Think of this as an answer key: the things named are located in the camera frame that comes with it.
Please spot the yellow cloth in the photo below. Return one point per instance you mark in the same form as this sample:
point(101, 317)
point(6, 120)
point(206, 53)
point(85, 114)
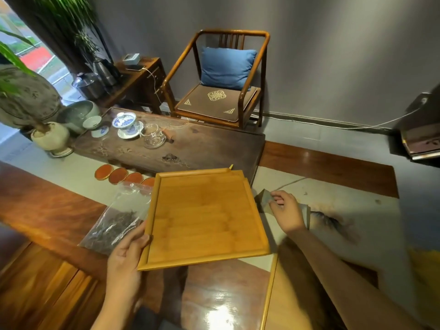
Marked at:
point(428, 288)

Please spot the long green plant leaves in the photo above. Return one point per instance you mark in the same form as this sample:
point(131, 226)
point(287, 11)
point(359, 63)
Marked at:
point(12, 58)

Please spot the dark cabinet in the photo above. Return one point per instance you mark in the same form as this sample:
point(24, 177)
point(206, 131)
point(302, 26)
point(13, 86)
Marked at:
point(421, 130)

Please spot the cream plant pot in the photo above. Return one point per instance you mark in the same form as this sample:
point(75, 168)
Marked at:
point(51, 137)

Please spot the small white box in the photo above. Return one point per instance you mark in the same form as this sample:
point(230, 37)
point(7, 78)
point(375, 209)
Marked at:
point(132, 59)

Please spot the blue cushion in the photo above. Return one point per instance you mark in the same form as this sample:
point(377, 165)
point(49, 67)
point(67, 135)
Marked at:
point(227, 68)

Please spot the flat dark device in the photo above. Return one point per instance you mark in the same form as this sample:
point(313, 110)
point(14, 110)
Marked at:
point(134, 67)

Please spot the cream pot saucer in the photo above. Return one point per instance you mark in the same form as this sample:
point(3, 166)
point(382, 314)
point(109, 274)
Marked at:
point(62, 153)

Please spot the orange round coaster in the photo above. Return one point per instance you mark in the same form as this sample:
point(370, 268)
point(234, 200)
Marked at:
point(118, 175)
point(103, 172)
point(149, 181)
point(134, 177)

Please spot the steel kettle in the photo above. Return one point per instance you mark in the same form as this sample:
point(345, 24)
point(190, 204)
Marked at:
point(105, 73)

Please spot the person's left thumb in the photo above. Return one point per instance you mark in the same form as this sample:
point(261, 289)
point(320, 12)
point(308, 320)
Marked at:
point(142, 243)

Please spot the clear bag of tea leaves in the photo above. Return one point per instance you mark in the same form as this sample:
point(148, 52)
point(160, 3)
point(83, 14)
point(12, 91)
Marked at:
point(115, 219)

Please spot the blue white saucer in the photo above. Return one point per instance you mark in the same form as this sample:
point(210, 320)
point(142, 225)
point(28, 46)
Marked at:
point(135, 131)

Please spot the brown embroidered seat cushion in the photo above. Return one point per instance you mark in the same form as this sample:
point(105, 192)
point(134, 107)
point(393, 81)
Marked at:
point(213, 104)

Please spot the dark wooden side table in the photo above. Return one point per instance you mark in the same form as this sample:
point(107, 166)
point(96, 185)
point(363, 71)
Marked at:
point(141, 85)

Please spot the grey green ceramic bowl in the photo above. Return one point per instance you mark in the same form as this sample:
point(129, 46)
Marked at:
point(74, 115)

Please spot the person's right hand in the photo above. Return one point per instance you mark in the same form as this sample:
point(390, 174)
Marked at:
point(288, 213)

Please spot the person's right fingers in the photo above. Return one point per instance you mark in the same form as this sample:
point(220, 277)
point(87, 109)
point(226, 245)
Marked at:
point(279, 197)

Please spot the grey cloth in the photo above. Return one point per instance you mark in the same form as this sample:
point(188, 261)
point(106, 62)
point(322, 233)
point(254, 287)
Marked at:
point(264, 199)

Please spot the blue white lidded gaiwan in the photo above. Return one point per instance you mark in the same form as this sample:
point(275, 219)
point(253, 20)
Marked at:
point(124, 120)

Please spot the small blue white dish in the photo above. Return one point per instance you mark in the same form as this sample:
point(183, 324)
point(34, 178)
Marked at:
point(99, 131)

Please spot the dark curtain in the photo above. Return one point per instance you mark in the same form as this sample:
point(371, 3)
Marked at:
point(51, 37)

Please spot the tall green bamboo plant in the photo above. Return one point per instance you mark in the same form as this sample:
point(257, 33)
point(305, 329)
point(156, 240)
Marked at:
point(68, 20)

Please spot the small white tea cup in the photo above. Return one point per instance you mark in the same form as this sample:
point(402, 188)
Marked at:
point(92, 122)

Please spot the grey mottled round ornament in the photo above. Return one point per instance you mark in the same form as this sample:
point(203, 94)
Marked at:
point(27, 99)

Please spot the person's right forearm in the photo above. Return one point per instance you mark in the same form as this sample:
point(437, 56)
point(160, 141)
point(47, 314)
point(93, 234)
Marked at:
point(340, 288)

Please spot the wooden armchair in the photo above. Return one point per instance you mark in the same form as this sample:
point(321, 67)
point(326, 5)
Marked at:
point(182, 61)

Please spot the steel pot with lid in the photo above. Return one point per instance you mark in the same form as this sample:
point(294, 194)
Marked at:
point(87, 86)

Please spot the dark carved wooden tea board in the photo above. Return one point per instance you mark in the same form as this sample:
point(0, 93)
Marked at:
point(206, 144)

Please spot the white painted table runner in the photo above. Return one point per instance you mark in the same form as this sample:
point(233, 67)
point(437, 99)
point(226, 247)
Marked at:
point(364, 216)

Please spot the person's left forearm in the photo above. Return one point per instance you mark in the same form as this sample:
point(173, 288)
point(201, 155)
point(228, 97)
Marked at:
point(117, 314)

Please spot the bamboo tea tray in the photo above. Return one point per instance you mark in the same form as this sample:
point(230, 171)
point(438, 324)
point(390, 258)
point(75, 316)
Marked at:
point(292, 305)
point(206, 216)

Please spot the person's left hand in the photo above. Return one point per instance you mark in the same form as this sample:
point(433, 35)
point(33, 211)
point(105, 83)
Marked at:
point(123, 268)

